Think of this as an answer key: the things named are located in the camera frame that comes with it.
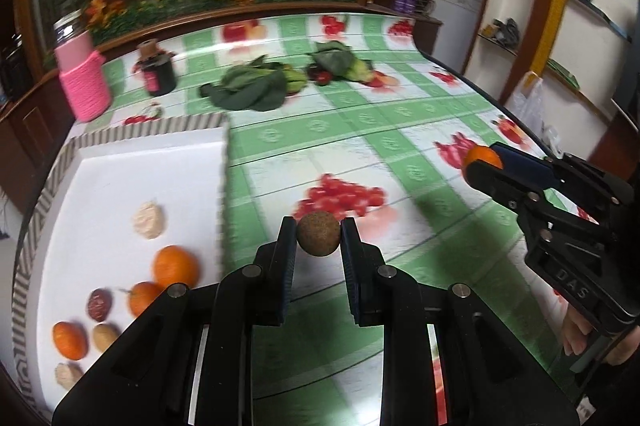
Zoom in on white plastic bag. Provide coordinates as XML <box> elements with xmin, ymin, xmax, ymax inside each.
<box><xmin>510</xmin><ymin>73</ymin><xmax>561</xmax><ymax>147</ymax></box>

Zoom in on white tray with patterned rim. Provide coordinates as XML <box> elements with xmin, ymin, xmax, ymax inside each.
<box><xmin>10</xmin><ymin>113</ymin><xmax>231</xmax><ymax>412</ymax></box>

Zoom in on pink bottle with knitted sleeve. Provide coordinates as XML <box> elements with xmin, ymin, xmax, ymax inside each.
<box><xmin>52</xmin><ymin>9</ymin><xmax>112</xmax><ymax>123</ymax></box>

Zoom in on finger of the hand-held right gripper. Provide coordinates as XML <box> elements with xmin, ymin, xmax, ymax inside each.
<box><xmin>492</xmin><ymin>145</ymin><xmax>563</xmax><ymax>192</ymax></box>
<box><xmin>464</xmin><ymin>158</ymin><xmax>548</xmax><ymax>212</ymax></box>

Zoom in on black appliance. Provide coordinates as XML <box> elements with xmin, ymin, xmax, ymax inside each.
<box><xmin>0</xmin><ymin>33</ymin><xmax>36</xmax><ymax>99</ymax></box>

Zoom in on brown wooden cabinet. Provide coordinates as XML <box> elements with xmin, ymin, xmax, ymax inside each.
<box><xmin>0</xmin><ymin>71</ymin><xmax>76</xmax><ymax>212</ymax></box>

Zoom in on brown round fruit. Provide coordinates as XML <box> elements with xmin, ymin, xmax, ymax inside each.
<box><xmin>296</xmin><ymin>212</ymin><xmax>342</xmax><ymax>257</ymax></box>

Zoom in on dark red round fruit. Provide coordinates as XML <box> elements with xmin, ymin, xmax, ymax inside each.
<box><xmin>87</xmin><ymin>288</ymin><xmax>112</xmax><ymax>322</ymax></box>

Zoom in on dark green leafy vegetable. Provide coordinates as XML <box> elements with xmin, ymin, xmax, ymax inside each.
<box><xmin>199</xmin><ymin>55</ymin><xmax>308</xmax><ymax>112</ymax></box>

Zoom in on beige round fruit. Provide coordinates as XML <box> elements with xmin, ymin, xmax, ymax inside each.
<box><xmin>131</xmin><ymin>201</ymin><xmax>166</xmax><ymax>241</ymax></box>
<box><xmin>54</xmin><ymin>362</ymin><xmax>85</xmax><ymax>391</ymax></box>

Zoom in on large orange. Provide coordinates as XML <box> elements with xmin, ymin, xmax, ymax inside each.
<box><xmin>152</xmin><ymin>245</ymin><xmax>201</xmax><ymax>289</ymax></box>

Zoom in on dark jar with brown lid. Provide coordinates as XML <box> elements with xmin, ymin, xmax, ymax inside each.
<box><xmin>136</xmin><ymin>40</ymin><xmax>177</xmax><ymax>96</ymax></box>

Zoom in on leafy vegetable with red fruit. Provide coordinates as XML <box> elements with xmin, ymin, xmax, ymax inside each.
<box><xmin>306</xmin><ymin>41</ymin><xmax>401</xmax><ymax>88</ymax></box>

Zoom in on person's right hand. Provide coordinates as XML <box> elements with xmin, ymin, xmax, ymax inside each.
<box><xmin>560</xmin><ymin>308</ymin><xmax>596</xmax><ymax>358</ymax></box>

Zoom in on small orange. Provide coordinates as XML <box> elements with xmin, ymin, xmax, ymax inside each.
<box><xmin>127</xmin><ymin>281</ymin><xmax>166</xmax><ymax>318</ymax></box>
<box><xmin>52</xmin><ymin>321</ymin><xmax>90</xmax><ymax>361</ymax></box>
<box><xmin>462</xmin><ymin>145</ymin><xmax>503</xmax><ymax>171</ymax></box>

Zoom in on tan round fruit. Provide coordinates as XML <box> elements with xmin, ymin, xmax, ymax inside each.
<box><xmin>92</xmin><ymin>322</ymin><xmax>121</xmax><ymax>353</ymax></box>

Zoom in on black item on shelf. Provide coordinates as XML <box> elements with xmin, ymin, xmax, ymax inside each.
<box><xmin>480</xmin><ymin>18</ymin><xmax>521</xmax><ymax>52</ymax></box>

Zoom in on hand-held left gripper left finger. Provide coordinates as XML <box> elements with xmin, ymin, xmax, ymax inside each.
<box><xmin>52</xmin><ymin>216</ymin><xmax>301</xmax><ymax>426</ymax></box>

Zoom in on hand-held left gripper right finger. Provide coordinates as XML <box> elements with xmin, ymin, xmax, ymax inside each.
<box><xmin>341</xmin><ymin>217</ymin><xmax>593</xmax><ymax>426</ymax></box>

